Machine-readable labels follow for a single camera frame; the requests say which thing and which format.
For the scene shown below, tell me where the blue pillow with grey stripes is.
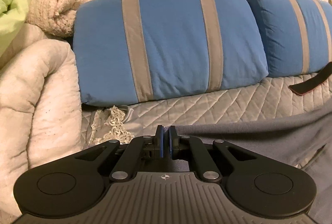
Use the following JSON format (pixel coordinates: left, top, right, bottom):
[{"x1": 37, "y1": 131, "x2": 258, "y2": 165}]
[
  {"x1": 73, "y1": 0, "x2": 269, "y2": 107},
  {"x1": 243, "y1": 0, "x2": 332, "y2": 78}
]

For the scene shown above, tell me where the cream lace trim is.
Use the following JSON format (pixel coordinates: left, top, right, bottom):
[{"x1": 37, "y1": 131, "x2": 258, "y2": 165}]
[{"x1": 89, "y1": 105, "x2": 133, "y2": 145}]

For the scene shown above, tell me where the cream quilted comforter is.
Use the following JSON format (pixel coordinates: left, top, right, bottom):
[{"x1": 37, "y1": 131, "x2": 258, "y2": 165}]
[{"x1": 0, "y1": 24, "x2": 83, "y2": 214}]

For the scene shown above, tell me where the black strap with red edge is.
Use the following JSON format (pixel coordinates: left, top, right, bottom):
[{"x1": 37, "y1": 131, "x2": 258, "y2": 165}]
[{"x1": 289, "y1": 62, "x2": 332, "y2": 96}]

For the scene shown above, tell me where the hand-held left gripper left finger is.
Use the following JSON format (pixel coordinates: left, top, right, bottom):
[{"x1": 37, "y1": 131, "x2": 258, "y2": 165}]
[{"x1": 74, "y1": 125, "x2": 164, "y2": 183}]

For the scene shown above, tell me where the grey fleece sweater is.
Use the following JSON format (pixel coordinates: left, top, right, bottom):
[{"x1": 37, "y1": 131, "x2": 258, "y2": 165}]
[{"x1": 170, "y1": 103, "x2": 332, "y2": 224}]

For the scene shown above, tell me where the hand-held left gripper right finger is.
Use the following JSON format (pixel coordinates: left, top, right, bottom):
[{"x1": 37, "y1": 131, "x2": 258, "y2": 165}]
[{"x1": 168, "y1": 125, "x2": 258, "y2": 183}]

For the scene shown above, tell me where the beige knitted blanket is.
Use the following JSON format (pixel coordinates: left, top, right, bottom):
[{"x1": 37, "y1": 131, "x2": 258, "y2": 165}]
[{"x1": 26, "y1": 0, "x2": 91, "y2": 37}]

